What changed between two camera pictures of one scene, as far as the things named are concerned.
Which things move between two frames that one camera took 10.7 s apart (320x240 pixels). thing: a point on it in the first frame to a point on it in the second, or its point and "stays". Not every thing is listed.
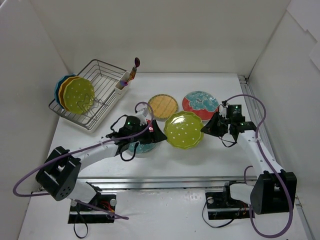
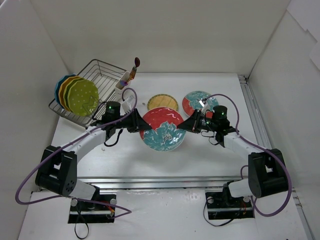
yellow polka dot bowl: [61, 89] stays
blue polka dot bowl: [57, 87] stays
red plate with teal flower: [142, 148] to [164, 135]
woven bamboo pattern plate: [163, 105] stays
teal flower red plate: [203, 103] stays
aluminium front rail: [162, 184] stays
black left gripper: [152, 133] to [135, 121]
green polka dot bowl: [183, 130] to [83, 97]
